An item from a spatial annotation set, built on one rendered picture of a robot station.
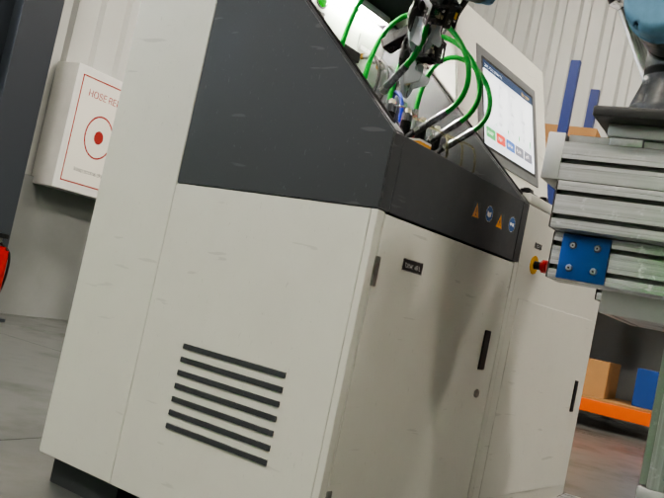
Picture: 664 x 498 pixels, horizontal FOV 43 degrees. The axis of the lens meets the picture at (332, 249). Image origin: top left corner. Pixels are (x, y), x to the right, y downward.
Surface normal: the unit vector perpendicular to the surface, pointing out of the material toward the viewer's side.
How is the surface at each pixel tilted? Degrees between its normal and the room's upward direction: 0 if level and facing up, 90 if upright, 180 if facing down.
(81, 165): 90
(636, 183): 90
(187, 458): 90
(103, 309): 90
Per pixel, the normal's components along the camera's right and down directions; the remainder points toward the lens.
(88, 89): 0.85, 0.15
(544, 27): -0.48, -0.15
